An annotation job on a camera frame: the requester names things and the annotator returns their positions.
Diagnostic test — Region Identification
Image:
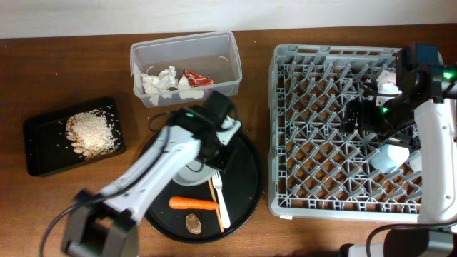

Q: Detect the pink bowl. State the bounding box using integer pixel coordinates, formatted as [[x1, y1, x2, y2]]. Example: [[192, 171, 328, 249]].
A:
[[376, 70, 401, 95]]

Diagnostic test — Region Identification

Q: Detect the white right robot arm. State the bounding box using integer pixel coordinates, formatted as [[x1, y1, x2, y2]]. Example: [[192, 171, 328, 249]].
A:
[[338, 44, 456, 256]]

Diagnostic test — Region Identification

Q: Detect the black rectangular bin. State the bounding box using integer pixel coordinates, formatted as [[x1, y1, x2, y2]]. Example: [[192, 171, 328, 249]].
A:
[[23, 97, 126, 177]]

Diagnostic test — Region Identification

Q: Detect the wooden chopstick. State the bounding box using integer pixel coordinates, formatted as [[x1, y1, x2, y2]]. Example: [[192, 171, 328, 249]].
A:
[[207, 178, 225, 233]]

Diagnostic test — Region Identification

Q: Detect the brown nut shell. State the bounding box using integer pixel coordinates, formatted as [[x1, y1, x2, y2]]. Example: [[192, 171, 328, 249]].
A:
[[185, 213, 201, 235]]

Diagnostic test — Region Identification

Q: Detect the orange carrot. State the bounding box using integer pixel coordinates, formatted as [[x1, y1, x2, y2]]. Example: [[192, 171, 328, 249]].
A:
[[169, 196, 219, 211]]

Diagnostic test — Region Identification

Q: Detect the small white tissue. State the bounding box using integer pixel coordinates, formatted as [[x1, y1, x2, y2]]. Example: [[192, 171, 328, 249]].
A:
[[177, 76, 204, 99]]

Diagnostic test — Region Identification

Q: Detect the round black tray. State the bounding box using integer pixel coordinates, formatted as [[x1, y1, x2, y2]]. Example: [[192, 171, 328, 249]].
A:
[[144, 132, 263, 243]]

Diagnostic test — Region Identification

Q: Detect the clear plastic waste bin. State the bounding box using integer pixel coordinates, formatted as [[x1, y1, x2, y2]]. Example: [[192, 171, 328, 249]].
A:
[[130, 31, 242, 108]]

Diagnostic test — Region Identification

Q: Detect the grey dishwasher rack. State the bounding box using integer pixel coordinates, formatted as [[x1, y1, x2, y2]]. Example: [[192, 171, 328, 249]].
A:
[[268, 44, 423, 223]]

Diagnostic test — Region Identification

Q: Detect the grey bowl with food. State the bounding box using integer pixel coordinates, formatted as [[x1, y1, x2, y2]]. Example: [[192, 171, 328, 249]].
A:
[[172, 160, 216, 186]]

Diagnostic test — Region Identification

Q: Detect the white cup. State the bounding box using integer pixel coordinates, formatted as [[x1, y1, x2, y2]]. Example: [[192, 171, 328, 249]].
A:
[[408, 153, 422, 172], [370, 144, 410, 173]]

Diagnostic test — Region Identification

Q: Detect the white plastic fork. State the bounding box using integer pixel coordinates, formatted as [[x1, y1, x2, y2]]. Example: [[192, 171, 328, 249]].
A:
[[211, 171, 231, 229]]

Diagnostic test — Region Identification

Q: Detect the rice and nut shell pile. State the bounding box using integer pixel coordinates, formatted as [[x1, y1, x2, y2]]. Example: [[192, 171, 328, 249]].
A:
[[66, 107, 122, 160]]

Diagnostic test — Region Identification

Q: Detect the red snack wrapper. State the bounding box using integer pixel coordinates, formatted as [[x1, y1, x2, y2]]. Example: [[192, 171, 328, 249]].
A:
[[182, 70, 215, 87]]

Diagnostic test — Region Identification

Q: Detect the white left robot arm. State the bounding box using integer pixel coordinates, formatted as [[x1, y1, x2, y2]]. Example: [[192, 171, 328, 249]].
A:
[[61, 91, 241, 256]]

